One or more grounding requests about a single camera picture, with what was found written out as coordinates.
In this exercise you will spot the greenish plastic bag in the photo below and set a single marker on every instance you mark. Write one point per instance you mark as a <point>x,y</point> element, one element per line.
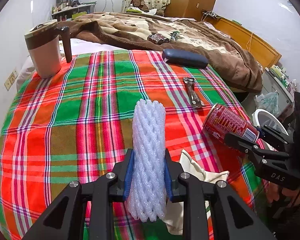
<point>267,101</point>

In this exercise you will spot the person's right hand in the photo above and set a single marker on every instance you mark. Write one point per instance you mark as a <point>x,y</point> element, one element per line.
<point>275,191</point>

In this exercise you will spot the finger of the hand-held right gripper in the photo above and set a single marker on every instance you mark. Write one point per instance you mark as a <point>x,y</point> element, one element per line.
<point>240,143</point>
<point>275,134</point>

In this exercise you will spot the white trash bin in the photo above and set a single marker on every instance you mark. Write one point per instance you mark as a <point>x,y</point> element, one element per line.
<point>262,116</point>

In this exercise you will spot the white foam fruit net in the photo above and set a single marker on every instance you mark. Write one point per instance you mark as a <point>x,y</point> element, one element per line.
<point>147,155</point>

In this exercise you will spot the brown blanket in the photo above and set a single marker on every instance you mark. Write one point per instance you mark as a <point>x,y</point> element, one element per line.
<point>130,30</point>

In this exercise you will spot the dark can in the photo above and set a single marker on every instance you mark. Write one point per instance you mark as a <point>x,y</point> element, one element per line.
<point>157,38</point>

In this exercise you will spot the brown snack wrapper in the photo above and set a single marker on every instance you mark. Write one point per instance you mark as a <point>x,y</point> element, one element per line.
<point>193,93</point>

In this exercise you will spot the grey nightstand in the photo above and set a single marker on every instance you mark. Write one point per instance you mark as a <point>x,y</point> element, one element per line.
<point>277,85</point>

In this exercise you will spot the brown teddy bear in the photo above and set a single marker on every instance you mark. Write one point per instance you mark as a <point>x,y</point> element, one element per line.
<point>138,3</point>

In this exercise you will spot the cluttered shelf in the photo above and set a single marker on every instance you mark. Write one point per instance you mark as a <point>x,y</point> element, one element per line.
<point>72,11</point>

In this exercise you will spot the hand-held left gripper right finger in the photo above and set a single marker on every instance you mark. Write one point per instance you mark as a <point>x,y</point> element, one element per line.
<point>168,180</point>

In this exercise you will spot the wall socket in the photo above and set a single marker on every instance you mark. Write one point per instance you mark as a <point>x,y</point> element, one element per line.
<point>11,78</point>

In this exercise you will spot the wooden headboard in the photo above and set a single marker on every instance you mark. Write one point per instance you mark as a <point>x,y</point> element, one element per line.
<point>252,42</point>

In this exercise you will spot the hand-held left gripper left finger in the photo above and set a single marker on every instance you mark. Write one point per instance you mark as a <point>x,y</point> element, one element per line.
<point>128,177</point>

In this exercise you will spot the pink mug with brown lid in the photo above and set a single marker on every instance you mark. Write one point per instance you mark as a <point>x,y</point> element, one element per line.
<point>45,55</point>

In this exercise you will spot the red drink can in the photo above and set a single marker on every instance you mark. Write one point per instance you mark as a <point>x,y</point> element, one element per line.
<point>227,125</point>

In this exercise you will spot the small green box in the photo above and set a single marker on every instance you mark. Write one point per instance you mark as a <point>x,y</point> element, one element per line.
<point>174,35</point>

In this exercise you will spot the plaid cloth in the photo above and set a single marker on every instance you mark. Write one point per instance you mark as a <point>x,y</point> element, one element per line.
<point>77,120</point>

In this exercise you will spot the dark blue glasses case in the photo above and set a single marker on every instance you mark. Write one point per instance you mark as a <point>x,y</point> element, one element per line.
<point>185,58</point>

